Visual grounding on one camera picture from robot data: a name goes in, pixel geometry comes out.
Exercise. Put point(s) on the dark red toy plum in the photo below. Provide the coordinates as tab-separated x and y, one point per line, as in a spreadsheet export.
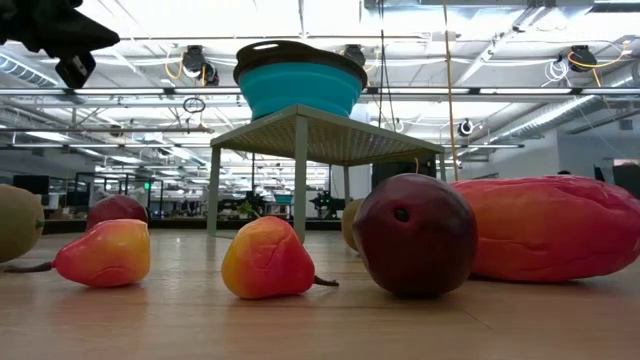
415	250

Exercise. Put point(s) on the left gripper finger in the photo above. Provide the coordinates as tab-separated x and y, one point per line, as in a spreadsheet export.
75	65
75	27

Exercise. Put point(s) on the pale green perforated metal shelf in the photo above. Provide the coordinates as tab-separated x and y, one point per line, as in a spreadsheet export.
325	135

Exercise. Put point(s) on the red round toy fruit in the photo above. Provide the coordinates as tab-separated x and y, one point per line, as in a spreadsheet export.
117	210

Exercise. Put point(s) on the teal background bin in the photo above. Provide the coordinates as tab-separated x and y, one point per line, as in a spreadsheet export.
283	199

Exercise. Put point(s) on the black monitor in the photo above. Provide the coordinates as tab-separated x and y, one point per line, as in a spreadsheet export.
30	184
627	172

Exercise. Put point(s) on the orange yellow toy pear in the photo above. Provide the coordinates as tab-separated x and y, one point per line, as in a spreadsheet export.
105	255
265	260

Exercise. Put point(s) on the small green background plant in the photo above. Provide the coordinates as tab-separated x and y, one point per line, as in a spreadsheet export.
245	209

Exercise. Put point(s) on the black background robot arm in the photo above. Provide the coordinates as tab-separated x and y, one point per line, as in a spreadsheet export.
325	202

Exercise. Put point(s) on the black slanted panel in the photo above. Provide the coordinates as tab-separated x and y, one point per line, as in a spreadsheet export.
599	174

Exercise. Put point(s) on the black background rig frame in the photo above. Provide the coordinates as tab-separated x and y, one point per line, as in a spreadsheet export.
118	175

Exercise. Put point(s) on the grey ceiling pipe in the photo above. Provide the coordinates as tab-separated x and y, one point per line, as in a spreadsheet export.
100	130

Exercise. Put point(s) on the large orange red toy mango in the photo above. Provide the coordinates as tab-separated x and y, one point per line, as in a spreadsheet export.
550	230

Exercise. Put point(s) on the teal collapsible bowl grey rim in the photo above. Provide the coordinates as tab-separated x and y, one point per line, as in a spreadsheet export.
300	90

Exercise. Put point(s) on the silver ventilation duct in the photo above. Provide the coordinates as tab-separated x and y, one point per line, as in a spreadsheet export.
550	117
25	72

